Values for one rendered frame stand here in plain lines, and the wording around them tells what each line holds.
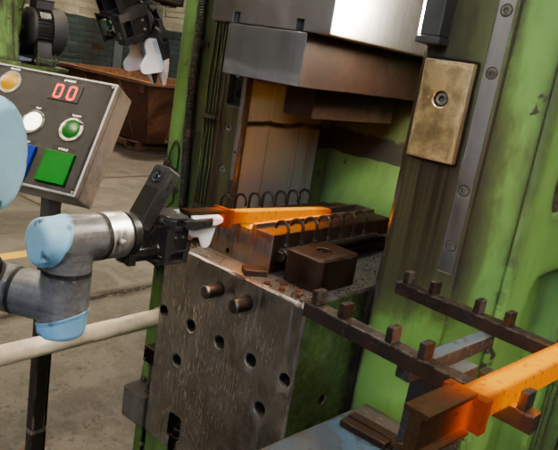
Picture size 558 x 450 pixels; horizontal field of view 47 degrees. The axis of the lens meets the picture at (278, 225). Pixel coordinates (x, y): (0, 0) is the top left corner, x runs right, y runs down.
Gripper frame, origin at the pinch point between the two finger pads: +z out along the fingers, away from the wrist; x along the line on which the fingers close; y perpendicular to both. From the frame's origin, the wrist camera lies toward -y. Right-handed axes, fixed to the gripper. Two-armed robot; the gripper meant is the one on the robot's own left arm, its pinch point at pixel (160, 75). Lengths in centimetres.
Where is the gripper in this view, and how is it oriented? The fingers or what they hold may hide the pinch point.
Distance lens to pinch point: 123.4
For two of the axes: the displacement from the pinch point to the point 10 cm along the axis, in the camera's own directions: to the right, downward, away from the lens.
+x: 7.4, 2.7, -6.2
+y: -6.5, 5.1, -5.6
